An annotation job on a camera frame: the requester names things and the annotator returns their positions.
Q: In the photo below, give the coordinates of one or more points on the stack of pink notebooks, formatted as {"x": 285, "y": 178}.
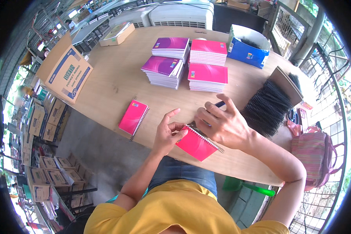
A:
{"x": 208, "y": 51}
{"x": 207, "y": 76}

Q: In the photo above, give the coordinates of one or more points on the dark counter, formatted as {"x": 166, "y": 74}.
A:
{"x": 237, "y": 17}

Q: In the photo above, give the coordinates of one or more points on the flat cardboard box with booklets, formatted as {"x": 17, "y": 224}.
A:
{"x": 117, "y": 35}

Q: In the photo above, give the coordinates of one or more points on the orange packet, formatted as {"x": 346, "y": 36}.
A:
{"x": 306, "y": 105}

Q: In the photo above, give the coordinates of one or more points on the blue open box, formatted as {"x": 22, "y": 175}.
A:
{"x": 247, "y": 54}

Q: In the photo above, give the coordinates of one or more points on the person's legs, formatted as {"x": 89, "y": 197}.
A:
{"x": 184, "y": 172}

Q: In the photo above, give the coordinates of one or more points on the brown cardboard sheet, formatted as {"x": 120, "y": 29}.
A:
{"x": 286, "y": 84}

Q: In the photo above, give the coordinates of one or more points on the person's left hand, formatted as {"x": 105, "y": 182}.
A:
{"x": 163, "y": 137}

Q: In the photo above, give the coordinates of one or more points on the pile of black spiral coils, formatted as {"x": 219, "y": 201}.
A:
{"x": 266, "y": 109}

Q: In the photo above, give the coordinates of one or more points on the heap of printed cardboard cartons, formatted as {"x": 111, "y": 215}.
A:
{"x": 46, "y": 146}

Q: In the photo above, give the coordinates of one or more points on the pink wallet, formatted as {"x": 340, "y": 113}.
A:
{"x": 303, "y": 118}

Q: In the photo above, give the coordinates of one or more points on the pink spiral notebook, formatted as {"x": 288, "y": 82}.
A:
{"x": 133, "y": 117}
{"x": 196, "y": 144}

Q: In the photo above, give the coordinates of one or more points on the white air cooler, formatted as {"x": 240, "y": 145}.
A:
{"x": 181, "y": 13}

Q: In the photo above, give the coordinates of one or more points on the person's right hand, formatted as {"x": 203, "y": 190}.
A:
{"x": 228, "y": 128}

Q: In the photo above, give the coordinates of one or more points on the pink striped bag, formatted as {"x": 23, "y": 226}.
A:
{"x": 310, "y": 155}

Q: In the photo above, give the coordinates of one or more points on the green plastic stool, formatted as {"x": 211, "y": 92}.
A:
{"x": 251, "y": 187}

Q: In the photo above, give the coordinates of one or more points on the person's body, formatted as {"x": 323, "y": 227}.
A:
{"x": 175, "y": 213}

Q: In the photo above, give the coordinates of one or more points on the stack of purple notebooks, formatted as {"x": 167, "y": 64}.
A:
{"x": 171, "y": 46}
{"x": 162, "y": 70}

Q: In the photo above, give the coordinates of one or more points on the person's right fingers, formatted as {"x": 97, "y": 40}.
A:
{"x": 210, "y": 112}

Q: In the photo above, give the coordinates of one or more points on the dark sunglasses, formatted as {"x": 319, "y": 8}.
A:
{"x": 292, "y": 116}

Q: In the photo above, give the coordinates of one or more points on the open printed cardboard carton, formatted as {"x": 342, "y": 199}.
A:
{"x": 65, "y": 73}

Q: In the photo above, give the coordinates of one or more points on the row of grey tables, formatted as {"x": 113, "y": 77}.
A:
{"x": 87, "y": 29}

